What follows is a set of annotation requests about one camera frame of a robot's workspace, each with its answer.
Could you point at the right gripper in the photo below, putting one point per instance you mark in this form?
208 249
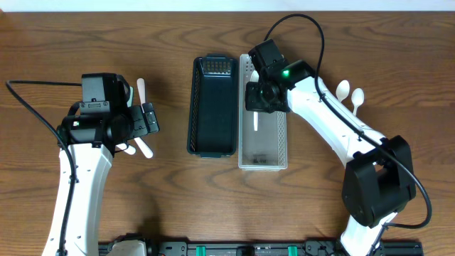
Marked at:
252 102

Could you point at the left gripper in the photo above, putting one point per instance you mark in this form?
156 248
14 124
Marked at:
143 121

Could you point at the mint green plastic fork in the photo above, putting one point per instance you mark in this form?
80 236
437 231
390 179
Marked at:
131 97

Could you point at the white fork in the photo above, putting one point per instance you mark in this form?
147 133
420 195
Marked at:
126 148
145 149

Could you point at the white spoon group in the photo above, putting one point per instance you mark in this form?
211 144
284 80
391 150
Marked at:
342 90
357 98

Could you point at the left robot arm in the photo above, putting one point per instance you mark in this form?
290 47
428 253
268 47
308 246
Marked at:
81 236

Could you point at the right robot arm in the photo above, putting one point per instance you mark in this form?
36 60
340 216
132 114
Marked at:
375 190

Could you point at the clear plastic basket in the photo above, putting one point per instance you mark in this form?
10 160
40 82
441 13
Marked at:
266 149

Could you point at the dark green plastic basket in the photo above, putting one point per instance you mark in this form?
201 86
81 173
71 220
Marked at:
212 125

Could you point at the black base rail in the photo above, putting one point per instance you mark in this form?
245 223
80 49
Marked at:
306 248

